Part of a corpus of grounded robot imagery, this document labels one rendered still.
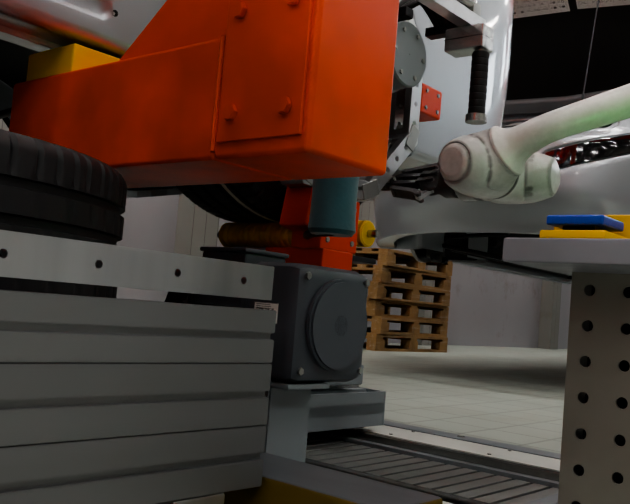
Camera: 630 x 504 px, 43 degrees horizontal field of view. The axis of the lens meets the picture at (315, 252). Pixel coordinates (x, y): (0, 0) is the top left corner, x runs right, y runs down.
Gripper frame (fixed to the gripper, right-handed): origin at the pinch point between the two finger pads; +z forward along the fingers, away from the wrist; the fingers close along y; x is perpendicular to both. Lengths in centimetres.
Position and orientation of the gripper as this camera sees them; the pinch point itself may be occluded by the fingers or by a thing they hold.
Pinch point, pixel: (383, 183)
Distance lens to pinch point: 185.3
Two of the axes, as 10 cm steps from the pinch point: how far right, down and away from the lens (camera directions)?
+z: -7.6, -0.2, 6.5
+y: 5.2, -6.3, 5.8
